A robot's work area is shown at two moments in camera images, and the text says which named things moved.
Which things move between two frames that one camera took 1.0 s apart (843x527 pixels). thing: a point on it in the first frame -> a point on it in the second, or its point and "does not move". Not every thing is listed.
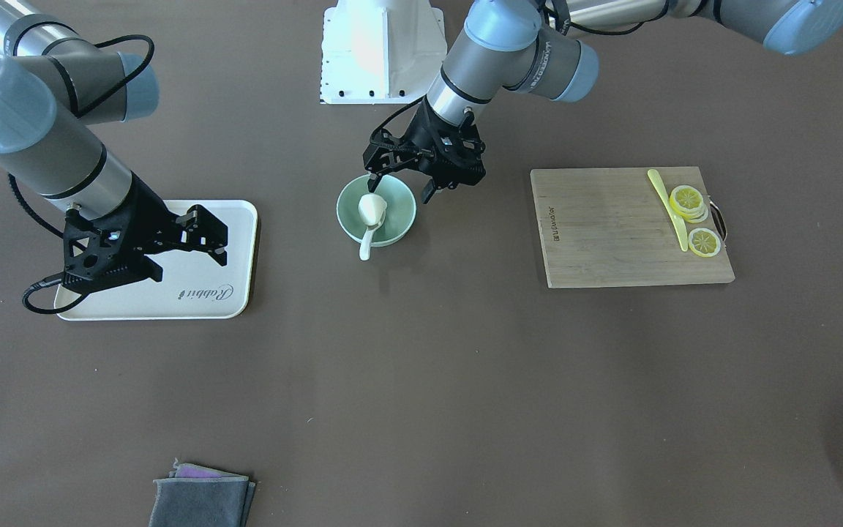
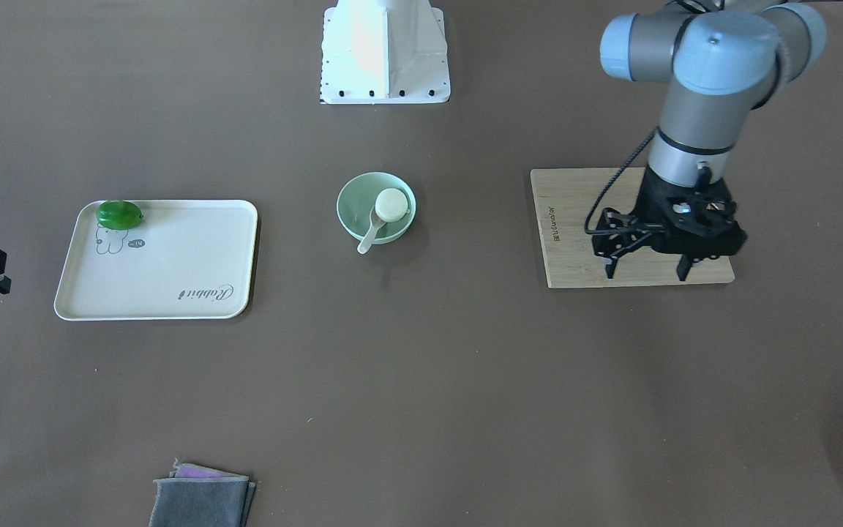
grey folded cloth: [198, 496] does not move
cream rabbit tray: [192, 285] does not move
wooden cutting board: [612, 228] does not move
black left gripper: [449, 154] -> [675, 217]
